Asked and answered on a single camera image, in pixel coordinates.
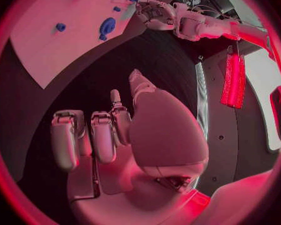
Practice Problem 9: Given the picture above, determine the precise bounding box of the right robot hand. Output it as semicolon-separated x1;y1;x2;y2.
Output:
49;68;212;225

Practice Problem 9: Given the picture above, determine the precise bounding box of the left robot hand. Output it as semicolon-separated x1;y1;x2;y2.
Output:
134;0;179;31

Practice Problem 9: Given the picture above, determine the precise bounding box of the white task board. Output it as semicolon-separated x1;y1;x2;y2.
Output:
9;0;153;90

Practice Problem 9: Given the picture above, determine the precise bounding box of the blue gear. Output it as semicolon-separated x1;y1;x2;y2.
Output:
99;17;117;36

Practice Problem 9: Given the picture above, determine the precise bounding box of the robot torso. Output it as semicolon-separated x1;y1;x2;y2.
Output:
193;41;281;198

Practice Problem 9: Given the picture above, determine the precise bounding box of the glowing light bar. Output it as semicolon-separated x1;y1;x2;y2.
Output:
219;51;247;110

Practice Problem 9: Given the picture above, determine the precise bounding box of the white cable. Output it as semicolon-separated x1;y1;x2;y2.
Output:
190;4;227;18

